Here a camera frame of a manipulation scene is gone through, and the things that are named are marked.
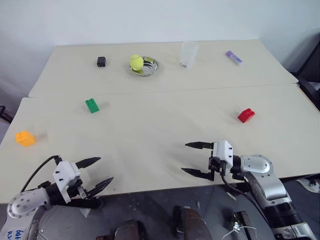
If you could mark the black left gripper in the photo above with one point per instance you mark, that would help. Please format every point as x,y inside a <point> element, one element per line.
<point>85,202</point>

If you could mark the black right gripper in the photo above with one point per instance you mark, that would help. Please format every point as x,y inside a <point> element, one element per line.
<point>215,166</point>

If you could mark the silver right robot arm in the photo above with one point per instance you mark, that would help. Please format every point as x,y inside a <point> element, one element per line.
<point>267,180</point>

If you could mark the red toy building block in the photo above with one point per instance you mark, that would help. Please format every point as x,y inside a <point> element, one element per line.
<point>246,115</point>

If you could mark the dark rounded shape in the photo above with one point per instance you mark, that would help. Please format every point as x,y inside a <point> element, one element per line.
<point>191,223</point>
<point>130,230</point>

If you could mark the green toy building block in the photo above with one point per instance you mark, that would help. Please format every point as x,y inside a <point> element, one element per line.
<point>92,106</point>

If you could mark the yellow toy building block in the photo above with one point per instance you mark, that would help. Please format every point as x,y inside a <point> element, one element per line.
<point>24,139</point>

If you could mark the shiny metal bowl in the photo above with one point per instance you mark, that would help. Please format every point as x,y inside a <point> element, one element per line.
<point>151,67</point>

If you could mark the clear plastic cup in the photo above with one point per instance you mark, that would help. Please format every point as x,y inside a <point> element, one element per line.
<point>188,55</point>

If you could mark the dark object at table side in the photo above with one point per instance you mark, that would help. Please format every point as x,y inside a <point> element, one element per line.
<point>4,113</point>

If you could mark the black power adapter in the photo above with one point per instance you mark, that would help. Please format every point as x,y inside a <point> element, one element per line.
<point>101,62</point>

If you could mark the yellow-green tennis ball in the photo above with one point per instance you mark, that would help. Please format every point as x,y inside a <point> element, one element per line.
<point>136,62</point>

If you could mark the black chair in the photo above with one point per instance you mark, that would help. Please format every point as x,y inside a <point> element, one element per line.
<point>308,72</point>

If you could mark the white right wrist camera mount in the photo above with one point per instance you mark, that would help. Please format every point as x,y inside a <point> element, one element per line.
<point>222,152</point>

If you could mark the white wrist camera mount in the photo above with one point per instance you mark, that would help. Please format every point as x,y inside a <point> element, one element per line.
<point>65,175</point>
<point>222,152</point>

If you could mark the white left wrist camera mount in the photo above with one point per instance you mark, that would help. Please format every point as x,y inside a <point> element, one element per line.
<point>65,175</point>

